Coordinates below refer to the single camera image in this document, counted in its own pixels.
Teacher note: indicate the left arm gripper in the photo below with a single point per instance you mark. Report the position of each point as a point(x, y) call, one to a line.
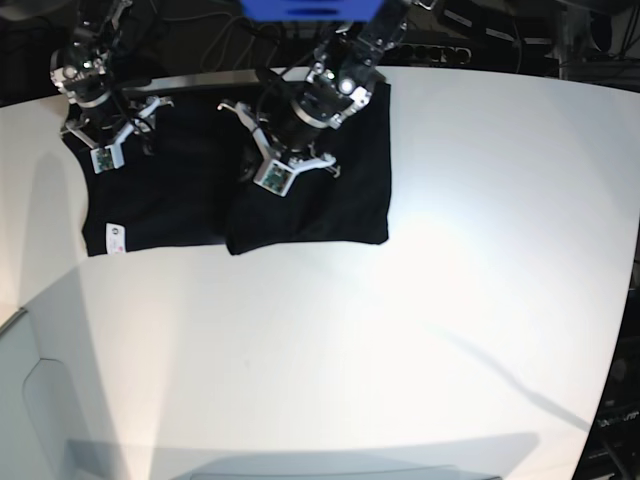
point(289, 136)

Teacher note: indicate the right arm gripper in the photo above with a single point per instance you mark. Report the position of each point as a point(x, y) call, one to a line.
point(131, 124)

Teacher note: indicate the black T-shirt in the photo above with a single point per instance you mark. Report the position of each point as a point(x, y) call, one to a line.
point(193, 187)

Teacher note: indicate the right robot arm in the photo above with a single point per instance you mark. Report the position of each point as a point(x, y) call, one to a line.
point(84, 71)

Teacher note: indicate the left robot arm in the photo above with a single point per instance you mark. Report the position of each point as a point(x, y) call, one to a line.
point(344, 63)

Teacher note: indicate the blue box overhead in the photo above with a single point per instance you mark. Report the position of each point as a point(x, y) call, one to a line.
point(310, 10)

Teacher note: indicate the black power strip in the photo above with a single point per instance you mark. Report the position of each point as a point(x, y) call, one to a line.
point(433, 55)

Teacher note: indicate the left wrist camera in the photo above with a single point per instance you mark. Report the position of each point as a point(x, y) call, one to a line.
point(275, 177)

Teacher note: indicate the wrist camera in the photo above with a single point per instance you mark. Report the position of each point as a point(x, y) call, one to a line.
point(107, 159)
point(275, 177)

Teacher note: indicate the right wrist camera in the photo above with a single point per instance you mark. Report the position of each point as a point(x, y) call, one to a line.
point(107, 159)

